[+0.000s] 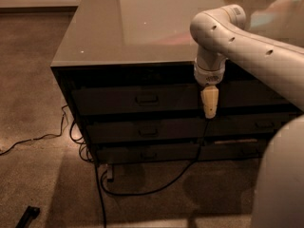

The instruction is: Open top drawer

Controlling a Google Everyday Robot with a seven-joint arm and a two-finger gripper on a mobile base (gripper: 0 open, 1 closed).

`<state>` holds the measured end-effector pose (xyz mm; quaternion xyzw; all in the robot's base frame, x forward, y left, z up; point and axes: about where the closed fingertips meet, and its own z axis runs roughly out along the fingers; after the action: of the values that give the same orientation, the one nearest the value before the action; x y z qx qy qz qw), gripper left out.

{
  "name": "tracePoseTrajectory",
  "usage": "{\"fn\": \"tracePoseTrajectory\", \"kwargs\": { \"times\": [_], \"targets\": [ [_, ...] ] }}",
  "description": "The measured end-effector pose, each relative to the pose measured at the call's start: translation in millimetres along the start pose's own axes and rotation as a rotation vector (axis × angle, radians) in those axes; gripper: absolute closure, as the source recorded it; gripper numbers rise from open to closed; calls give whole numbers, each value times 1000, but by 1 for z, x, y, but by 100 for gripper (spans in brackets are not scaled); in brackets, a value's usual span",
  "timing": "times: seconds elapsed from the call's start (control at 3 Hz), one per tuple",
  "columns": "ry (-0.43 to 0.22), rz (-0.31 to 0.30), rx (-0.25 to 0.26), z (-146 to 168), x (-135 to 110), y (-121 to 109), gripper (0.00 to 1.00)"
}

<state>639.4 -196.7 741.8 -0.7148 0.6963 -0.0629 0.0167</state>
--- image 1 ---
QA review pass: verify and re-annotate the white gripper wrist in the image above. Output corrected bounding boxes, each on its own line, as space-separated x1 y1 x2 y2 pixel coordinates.
194 58 226 119

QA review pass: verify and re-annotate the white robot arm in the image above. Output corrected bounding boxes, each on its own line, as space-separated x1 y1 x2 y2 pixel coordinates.
190 5 304 228

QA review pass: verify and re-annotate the dark cabinet with glossy top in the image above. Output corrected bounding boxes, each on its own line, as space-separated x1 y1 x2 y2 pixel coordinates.
51 0 303 163

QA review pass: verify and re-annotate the metal cabinet leg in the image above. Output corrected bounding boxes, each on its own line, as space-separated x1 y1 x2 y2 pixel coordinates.
106 164 114 182

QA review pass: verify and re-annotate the black object on floor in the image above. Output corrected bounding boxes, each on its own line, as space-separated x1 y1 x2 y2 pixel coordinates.
15 206 40 228

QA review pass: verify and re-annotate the thick black floor cable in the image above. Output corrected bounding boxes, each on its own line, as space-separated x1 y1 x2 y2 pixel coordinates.
94 117 211 228

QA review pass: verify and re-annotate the thin black floor cable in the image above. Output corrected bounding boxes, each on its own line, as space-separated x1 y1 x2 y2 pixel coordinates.
0 104 94 163

